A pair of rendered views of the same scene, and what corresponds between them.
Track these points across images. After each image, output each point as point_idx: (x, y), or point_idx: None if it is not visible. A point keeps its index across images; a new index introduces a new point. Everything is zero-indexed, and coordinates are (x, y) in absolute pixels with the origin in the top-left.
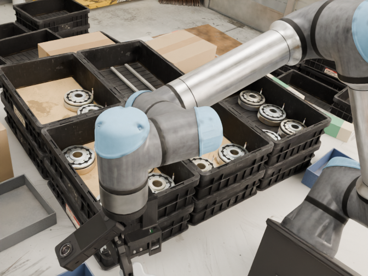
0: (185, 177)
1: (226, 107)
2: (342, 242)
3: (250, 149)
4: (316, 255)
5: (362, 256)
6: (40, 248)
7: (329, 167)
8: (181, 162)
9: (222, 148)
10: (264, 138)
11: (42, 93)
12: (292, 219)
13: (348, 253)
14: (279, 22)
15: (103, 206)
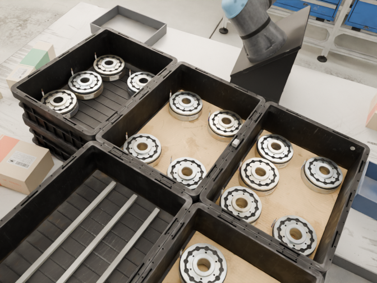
0: (261, 121)
1: (136, 100)
2: (194, 63)
3: (169, 92)
4: (306, 27)
5: (201, 54)
6: (356, 256)
7: (246, 3)
8: (261, 117)
9: (184, 112)
10: (175, 67)
11: None
12: (268, 46)
13: (203, 60)
14: None
15: None
